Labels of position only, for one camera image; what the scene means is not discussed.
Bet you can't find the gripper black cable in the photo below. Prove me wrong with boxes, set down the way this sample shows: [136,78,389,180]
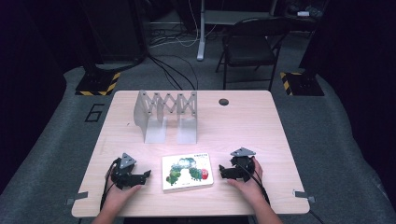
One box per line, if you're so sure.
[99,158,121,211]
[236,162,271,206]

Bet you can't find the black floor cables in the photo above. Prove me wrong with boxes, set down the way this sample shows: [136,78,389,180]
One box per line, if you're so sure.
[148,54,199,91]

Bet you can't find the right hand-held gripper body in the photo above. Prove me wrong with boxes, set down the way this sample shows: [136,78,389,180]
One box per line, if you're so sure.
[230,147,257,183]

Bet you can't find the grey expandable metal book rack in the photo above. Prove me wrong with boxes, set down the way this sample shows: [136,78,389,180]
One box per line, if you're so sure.
[133,90,198,145]

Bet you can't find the white-legged grey desk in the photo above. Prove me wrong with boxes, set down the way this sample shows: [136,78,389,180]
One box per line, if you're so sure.
[196,0,278,62]

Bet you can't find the grey tape strip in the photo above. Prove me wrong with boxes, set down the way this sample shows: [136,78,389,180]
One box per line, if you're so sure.
[65,191,89,206]
[293,189,316,203]

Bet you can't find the person's left hand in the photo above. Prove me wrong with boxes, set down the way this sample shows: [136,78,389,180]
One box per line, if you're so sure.
[102,182,143,213]

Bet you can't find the black stand with striped base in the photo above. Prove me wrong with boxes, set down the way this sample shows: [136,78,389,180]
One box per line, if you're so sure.
[75,0,121,97]
[279,70,325,97]

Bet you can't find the black cable under table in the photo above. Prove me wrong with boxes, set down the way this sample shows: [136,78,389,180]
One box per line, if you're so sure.
[307,209,325,224]

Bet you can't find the white picture book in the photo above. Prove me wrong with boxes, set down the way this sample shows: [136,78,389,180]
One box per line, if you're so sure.
[161,152,215,191]

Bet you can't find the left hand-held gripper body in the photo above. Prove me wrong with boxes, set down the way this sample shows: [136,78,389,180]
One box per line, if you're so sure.
[110,152,138,190]

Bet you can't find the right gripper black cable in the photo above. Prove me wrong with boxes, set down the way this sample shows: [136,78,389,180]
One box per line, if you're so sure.
[236,162,271,206]

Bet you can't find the black cabinet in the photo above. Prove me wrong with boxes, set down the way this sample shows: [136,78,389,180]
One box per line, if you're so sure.
[83,0,148,63]

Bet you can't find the white floor cables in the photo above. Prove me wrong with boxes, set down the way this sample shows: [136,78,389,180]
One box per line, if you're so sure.
[148,0,219,49]

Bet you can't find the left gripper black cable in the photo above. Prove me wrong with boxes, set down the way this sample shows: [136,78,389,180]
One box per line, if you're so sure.
[99,158,121,211]

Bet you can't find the person's right hand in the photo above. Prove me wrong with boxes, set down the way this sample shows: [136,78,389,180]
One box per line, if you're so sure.
[227,157,267,208]

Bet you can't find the black folding chair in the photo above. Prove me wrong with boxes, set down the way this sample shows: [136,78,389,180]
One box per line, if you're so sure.
[215,17,292,91]

